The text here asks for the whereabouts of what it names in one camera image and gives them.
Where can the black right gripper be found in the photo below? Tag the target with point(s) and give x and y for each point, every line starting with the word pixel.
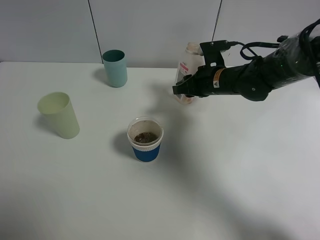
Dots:
pixel 205 81

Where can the clear plastic drink bottle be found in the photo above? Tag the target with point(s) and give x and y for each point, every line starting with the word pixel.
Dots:
pixel 190 60

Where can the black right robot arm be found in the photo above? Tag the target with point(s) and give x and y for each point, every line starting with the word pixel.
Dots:
pixel 296 58

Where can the blue sleeved paper cup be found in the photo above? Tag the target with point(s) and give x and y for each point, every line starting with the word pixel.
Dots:
pixel 145 135

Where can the teal plastic cup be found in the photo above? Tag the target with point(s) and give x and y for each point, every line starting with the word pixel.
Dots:
pixel 115 66

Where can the light green plastic cup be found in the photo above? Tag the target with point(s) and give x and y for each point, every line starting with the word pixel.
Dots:
pixel 57 109

